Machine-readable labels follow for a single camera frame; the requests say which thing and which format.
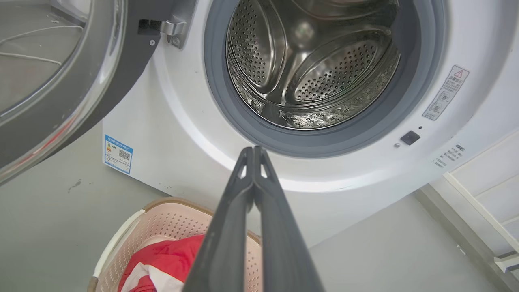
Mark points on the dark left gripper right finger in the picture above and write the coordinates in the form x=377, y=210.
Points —
x=284, y=251

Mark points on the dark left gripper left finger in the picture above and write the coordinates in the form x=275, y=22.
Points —
x=223, y=251

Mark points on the red garment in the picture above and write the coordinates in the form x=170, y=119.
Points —
x=174, y=255

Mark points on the cream perforated laundry basket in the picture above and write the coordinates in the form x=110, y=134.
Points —
x=162, y=223

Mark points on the stainless steel washing machine drum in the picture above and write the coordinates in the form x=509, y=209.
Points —
x=336, y=73

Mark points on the black washer door with glass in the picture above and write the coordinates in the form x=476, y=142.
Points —
x=117, y=93

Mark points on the white front-load washing machine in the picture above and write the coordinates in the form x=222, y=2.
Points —
x=182, y=142

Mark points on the grey rubber door gasket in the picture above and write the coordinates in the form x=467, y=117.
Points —
x=324, y=142

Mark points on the blue energy label sticker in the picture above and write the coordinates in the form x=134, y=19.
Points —
x=118, y=154

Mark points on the black door latch socket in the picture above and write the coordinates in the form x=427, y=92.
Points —
x=410, y=138

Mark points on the dark baseboard strip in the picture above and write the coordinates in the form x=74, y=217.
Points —
x=458, y=233

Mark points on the white printed text label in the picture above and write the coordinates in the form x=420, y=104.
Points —
x=448, y=156

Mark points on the grey warning sticker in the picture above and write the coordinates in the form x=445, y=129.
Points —
x=446, y=93

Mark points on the silver door hinge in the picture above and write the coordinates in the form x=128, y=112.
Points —
x=172, y=27

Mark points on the white wall ledge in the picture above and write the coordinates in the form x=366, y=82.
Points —
x=466, y=195

